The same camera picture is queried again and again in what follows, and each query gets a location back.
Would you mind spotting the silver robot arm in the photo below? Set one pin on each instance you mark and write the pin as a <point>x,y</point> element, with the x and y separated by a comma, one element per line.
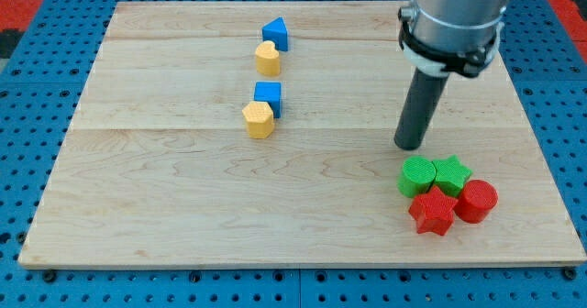
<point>444,36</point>

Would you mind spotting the yellow heart block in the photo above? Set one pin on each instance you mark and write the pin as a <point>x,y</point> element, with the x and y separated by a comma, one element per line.
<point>267,59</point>

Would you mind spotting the light wooden board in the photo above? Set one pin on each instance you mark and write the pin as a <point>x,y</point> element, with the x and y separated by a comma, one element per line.
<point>158,172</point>

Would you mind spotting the yellow hexagon block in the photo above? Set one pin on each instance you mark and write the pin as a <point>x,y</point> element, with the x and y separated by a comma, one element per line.
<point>259,119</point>

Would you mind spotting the blue cube block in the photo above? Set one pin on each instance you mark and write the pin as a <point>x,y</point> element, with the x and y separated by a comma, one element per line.
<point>271,93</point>

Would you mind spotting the blue triangle block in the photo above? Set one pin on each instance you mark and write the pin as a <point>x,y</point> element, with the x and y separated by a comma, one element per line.
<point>277,32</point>

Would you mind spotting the green cylinder block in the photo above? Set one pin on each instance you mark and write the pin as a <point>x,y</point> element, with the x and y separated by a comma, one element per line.
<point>416,176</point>

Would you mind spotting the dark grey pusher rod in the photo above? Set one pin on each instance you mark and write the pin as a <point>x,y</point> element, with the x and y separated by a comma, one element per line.
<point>419,107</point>

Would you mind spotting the red star block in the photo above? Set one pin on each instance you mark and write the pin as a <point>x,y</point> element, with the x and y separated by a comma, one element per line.
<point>433,212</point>

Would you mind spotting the green star block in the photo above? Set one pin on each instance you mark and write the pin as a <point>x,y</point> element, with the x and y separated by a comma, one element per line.
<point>451,175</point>

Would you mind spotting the red cylinder block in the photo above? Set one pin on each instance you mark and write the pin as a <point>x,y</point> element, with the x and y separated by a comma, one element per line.
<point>475,201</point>

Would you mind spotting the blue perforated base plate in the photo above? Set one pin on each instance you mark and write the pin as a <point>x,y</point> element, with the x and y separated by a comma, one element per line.
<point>41,84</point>

